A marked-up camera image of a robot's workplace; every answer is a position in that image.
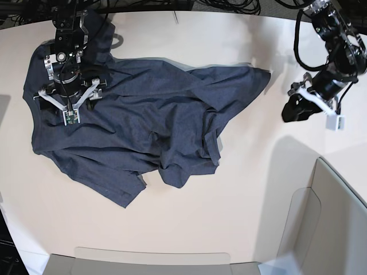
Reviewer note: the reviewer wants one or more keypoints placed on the grey chair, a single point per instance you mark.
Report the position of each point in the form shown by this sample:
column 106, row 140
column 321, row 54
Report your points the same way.
column 100, row 261
column 325, row 231

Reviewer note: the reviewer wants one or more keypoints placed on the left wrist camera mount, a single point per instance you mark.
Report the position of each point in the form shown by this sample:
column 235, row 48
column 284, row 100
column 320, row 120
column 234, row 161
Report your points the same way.
column 335, row 121

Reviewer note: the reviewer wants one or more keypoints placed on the grey chair bottom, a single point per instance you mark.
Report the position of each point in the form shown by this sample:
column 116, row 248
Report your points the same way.
column 100, row 261

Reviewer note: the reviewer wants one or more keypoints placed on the grey chair right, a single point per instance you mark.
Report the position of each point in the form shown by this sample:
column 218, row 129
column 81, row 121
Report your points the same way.
column 325, row 231

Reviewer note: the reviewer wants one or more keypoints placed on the dark blue t-shirt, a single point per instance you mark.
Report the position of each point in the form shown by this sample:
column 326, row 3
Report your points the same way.
column 153, row 116

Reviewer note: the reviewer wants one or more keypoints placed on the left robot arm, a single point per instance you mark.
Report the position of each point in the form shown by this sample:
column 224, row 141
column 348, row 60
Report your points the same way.
column 346, row 50

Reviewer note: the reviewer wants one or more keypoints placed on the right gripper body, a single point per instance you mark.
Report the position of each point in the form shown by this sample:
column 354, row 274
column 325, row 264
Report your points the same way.
column 72, row 80

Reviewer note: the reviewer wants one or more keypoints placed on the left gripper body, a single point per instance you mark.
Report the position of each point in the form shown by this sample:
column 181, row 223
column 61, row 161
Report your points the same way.
column 323, row 85

